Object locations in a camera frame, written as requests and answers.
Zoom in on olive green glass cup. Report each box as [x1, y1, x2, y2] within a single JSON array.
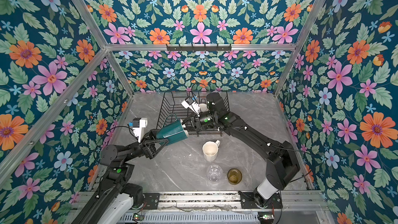
[[227, 168, 243, 185]]

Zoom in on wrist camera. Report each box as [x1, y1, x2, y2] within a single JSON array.
[[181, 97, 200, 116], [130, 118, 148, 143]]

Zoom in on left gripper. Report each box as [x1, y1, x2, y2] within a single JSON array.
[[121, 130, 171, 166]]

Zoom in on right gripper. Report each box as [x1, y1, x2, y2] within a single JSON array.
[[178, 111, 219, 134]]

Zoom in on white mug red inside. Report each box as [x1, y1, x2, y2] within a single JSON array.
[[199, 103, 209, 113]]

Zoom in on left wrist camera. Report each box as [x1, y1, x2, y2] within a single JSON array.
[[130, 118, 148, 143]]

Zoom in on dark green mug white inside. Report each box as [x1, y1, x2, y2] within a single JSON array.
[[156, 114, 189, 145]]

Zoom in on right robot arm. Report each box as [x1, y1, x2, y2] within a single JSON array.
[[181, 92, 300, 208]]

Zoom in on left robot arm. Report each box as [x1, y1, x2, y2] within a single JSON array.
[[72, 130, 169, 224]]

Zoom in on black hook rail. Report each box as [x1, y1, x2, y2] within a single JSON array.
[[166, 44, 232, 52]]

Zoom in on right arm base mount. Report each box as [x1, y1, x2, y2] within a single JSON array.
[[238, 191, 283, 209]]

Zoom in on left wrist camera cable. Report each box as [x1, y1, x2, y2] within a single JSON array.
[[93, 125, 136, 159]]

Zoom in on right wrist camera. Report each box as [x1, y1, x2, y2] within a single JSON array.
[[181, 97, 200, 116]]

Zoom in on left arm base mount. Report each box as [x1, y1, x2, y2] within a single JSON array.
[[139, 192, 160, 211]]

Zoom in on clear glass cup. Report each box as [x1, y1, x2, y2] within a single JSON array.
[[207, 164, 223, 182]]

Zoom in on white faceted mug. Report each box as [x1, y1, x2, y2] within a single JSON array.
[[202, 140, 220, 162]]

